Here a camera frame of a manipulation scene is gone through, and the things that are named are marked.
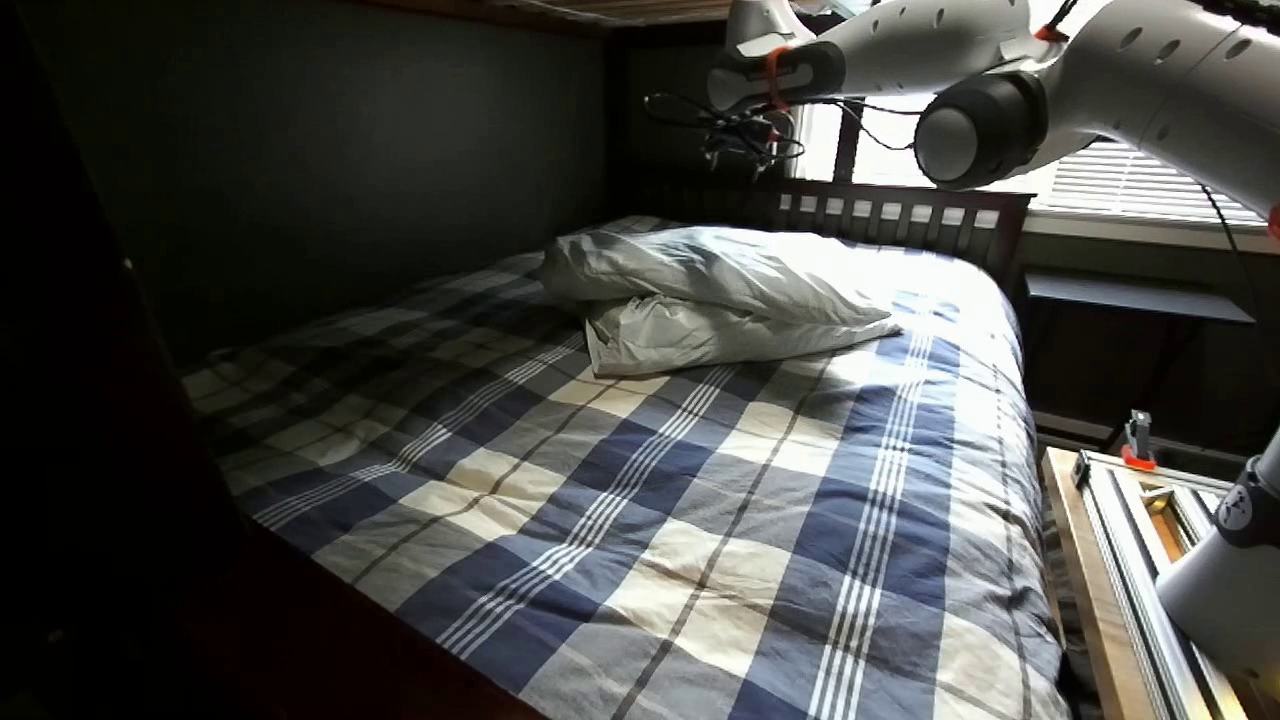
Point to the dark shelf board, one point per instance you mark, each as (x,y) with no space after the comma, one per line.
(1134,299)

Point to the small red clamp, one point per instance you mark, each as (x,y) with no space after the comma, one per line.
(1137,440)

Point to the white window blinds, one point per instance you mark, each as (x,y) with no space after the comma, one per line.
(1134,184)

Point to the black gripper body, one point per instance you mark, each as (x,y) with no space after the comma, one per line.
(744,146)

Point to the blue white plaid blanket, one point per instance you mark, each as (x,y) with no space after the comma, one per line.
(744,532)

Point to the aluminium profile frame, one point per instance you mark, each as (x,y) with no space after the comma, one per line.
(1145,532)

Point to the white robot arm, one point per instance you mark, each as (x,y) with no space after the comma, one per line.
(1134,82)

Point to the white pillow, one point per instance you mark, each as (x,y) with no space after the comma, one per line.
(723,342)
(705,267)

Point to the light wooden board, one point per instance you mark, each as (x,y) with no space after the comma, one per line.
(1087,587)

